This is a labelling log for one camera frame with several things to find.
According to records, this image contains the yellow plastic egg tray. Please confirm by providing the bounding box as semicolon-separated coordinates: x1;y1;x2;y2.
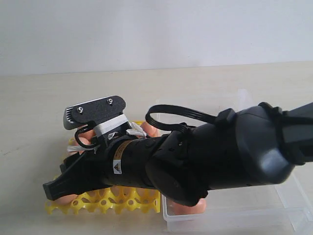
45;121;162;215

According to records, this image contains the clear plastic container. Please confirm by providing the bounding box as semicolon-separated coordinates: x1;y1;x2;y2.
157;89;313;235

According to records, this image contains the brown egg six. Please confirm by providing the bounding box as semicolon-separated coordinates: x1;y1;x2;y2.
54;194;78;205

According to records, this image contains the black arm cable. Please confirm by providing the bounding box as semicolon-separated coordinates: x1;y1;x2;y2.
145;104;221;133

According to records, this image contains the brown egg eight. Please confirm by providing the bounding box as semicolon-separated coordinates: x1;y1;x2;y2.
72;130;95;154

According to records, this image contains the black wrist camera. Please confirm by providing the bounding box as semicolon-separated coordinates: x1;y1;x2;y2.
63;95;130;137

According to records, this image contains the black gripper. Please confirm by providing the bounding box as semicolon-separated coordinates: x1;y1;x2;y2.
43;136;167;201

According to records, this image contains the brown egg fifteen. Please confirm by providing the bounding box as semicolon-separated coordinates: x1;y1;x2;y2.
172;198;207;215

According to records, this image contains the brown egg four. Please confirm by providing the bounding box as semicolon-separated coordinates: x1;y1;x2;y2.
141;122;160;138

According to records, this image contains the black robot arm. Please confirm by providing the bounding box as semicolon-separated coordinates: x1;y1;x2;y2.
43;102;313;207

